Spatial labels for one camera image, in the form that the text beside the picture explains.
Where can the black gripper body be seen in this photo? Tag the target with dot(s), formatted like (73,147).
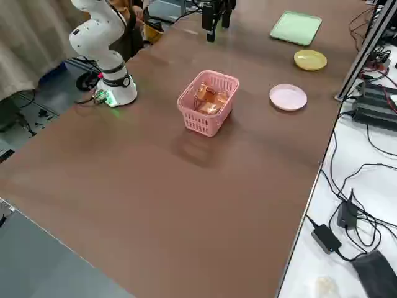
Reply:
(228,3)

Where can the green rectangular tray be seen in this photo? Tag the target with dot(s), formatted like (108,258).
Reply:
(294,28)

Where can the small pink slotted basket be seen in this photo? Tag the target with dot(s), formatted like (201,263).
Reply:
(200,119)

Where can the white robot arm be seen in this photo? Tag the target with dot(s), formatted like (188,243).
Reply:
(102,56)

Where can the yellow round plate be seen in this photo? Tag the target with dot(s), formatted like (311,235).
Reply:
(310,59)

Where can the white round plate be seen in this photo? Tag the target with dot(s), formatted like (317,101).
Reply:
(288,97)

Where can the brown jacket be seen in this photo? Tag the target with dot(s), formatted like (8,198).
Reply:
(133,37)

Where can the black power supply box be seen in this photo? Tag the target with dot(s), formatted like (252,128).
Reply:
(372,93)
(372,115)

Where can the blue plastic crate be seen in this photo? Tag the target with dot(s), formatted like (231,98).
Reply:
(52,73)

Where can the beige curtain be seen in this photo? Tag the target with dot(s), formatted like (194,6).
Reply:
(24,46)

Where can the small black power adapter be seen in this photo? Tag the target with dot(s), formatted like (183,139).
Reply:
(346,215)

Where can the flat black power adapter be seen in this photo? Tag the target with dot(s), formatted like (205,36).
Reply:
(325,238)

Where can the grey fabric pouch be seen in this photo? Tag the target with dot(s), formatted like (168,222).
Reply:
(375,273)

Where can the aluminium frame post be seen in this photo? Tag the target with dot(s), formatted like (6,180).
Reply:
(356,62)

